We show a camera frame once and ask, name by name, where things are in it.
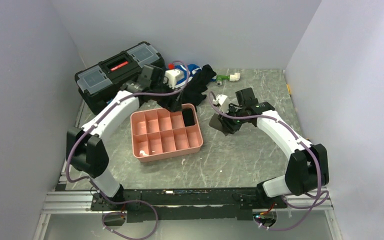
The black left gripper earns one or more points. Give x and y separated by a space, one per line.
171 104

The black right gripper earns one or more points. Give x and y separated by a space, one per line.
231 109

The olive underwear with beige waistband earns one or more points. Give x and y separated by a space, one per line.
217 124

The pink compartment tray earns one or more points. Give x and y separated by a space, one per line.
159 134

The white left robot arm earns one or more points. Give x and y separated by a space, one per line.
86 154

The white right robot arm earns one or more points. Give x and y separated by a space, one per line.
307 167

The black rolled underwear in tray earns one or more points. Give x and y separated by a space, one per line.
188 117

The blue white garment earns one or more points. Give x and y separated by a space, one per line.
189 72

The green white pipe fitting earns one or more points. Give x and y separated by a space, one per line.
231 78

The black plastic toolbox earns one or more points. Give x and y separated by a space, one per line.
99 84

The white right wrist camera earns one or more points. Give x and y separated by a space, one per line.
222 102

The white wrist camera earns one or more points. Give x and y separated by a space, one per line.
222 102
172 76

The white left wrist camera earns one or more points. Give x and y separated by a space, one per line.
172 76

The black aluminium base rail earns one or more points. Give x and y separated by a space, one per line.
139 205

